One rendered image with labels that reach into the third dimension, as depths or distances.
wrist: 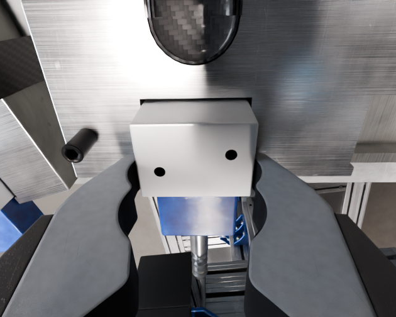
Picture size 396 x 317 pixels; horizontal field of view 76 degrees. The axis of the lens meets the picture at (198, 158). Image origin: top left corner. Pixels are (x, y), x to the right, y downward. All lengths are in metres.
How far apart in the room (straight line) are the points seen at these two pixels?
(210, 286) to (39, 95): 0.41
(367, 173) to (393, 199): 1.32
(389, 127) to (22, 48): 0.24
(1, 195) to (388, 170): 0.33
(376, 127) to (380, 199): 1.40
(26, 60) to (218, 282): 0.44
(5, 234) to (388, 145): 0.28
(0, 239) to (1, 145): 0.08
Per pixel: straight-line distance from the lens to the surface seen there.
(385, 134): 0.19
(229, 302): 0.49
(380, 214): 1.65
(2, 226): 0.25
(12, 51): 0.22
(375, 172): 0.30
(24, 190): 0.24
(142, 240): 1.56
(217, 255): 1.28
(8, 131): 0.21
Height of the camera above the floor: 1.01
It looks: 59 degrees down
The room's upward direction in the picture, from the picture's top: 178 degrees counter-clockwise
